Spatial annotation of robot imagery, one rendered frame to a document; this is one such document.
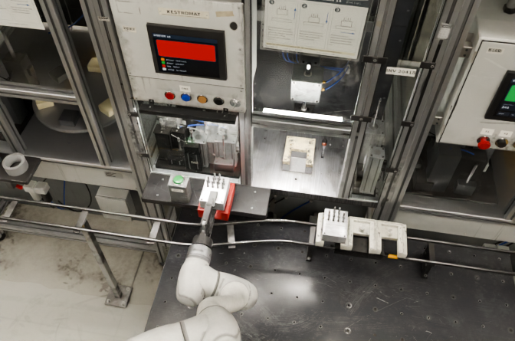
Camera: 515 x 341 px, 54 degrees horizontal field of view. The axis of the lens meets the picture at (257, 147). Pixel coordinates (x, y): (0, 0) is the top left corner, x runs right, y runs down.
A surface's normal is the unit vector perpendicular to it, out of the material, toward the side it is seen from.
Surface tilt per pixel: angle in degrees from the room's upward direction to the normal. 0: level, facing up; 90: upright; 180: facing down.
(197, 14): 90
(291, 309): 0
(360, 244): 0
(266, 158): 0
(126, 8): 90
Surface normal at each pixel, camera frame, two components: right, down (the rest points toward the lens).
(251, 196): 0.00, -0.64
